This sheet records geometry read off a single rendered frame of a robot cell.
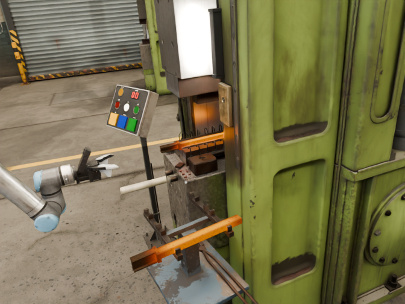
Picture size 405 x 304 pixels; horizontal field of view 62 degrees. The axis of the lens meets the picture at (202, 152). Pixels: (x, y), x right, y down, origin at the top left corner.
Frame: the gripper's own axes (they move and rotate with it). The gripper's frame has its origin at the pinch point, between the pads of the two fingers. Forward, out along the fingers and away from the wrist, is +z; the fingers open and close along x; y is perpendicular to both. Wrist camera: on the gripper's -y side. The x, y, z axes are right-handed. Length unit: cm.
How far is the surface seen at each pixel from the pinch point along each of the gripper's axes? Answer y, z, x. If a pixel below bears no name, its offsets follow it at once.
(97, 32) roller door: -1, 81, -790
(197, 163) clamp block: 2.8, 34.7, 19.5
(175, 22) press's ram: -59, 33, 12
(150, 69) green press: 55, 137, -496
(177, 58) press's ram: -45, 33, 10
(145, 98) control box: -15, 27, -43
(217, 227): 8, 26, 61
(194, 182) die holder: 10.7, 31.5, 22.1
